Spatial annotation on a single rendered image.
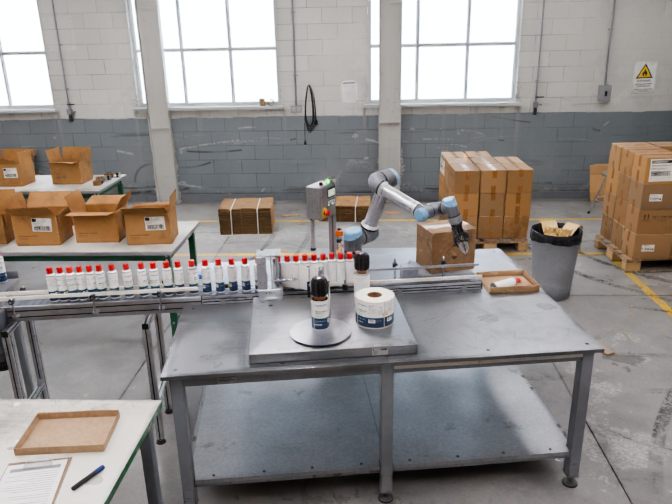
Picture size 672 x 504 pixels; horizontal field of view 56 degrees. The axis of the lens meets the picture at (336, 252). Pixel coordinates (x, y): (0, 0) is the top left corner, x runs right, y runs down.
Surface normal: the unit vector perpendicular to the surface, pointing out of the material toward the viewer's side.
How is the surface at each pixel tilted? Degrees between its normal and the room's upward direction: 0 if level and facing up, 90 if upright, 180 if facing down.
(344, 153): 90
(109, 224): 90
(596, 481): 0
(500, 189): 91
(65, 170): 89
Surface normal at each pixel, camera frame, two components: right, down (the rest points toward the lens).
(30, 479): -0.02, -0.95
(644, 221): -0.04, 0.33
